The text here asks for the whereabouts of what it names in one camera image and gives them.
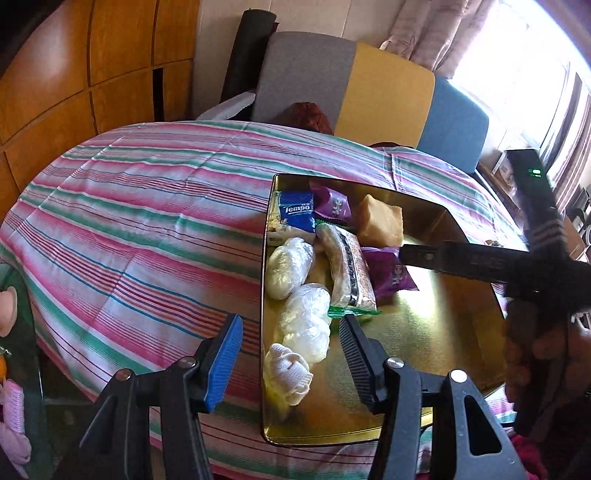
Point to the beige patterned curtain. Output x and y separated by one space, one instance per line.
438 32

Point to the black rolled mat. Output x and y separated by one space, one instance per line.
244 55

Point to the dark red cushion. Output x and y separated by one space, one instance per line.
311 117

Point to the red cloth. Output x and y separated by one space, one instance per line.
531 461

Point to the purple snack packet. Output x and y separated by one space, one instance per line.
392 279
333 203

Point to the window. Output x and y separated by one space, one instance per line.
521 92

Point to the striped bed sheet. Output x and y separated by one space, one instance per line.
138 207

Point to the white sock bundle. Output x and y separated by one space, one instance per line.
286 374

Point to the blue tissue pack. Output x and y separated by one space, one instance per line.
295 213

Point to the small white plastic bag bundle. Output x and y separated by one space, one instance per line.
288 267

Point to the clear grain snack packet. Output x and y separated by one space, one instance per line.
346 272

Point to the gold metal tray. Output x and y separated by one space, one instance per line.
438 332

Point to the large white plastic bag bundle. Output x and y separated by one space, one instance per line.
307 327

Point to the person's right hand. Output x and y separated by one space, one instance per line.
521 360

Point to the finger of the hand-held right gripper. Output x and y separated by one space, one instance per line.
452 261

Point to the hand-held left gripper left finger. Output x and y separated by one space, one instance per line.
224 364

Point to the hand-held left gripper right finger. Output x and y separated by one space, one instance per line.
358 360

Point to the yellow cake packet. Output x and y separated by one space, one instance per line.
381 221

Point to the pink plastic toy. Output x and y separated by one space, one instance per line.
7 314

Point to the grey yellow blue headboard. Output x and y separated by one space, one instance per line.
369 87

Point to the wooden wardrobe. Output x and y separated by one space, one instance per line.
92 69

